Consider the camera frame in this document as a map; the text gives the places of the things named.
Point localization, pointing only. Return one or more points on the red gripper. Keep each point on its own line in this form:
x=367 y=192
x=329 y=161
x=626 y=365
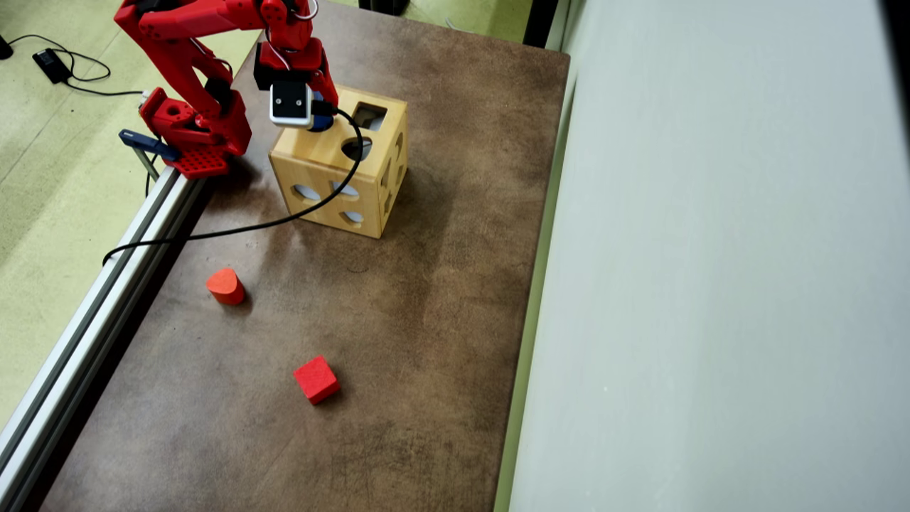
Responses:
x=325 y=77

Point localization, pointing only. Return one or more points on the blue cylinder block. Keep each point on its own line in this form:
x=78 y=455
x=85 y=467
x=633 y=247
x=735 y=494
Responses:
x=322 y=122

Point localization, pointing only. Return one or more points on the red robot arm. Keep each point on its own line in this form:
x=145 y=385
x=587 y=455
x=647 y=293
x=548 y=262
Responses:
x=178 y=21

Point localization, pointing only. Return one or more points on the wooden shape sorter box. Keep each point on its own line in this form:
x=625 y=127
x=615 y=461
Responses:
x=293 y=155

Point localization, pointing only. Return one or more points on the black object on floor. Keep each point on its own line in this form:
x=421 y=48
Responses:
x=384 y=6

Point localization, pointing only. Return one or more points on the blue table clamp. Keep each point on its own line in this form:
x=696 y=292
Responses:
x=146 y=141

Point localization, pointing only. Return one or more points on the orange rounded block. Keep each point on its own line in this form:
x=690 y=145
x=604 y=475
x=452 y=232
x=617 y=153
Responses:
x=226 y=286

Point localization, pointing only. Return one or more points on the black power adapter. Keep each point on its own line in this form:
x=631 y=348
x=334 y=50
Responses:
x=52 y=64

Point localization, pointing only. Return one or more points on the red cube block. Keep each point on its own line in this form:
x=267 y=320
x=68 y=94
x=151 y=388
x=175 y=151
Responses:
x=316 y=380

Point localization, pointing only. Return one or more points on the black round floor object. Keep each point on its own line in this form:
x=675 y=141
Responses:
x=4 y=46

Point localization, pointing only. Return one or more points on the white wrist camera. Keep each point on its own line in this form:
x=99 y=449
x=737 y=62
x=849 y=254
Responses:
x=290 y=103

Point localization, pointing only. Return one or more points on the dark vertical post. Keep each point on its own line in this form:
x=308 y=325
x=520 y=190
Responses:
x=540 y=21

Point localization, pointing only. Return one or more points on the aluminium profile rail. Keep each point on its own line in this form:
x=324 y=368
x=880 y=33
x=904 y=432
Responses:
x=85 y=334

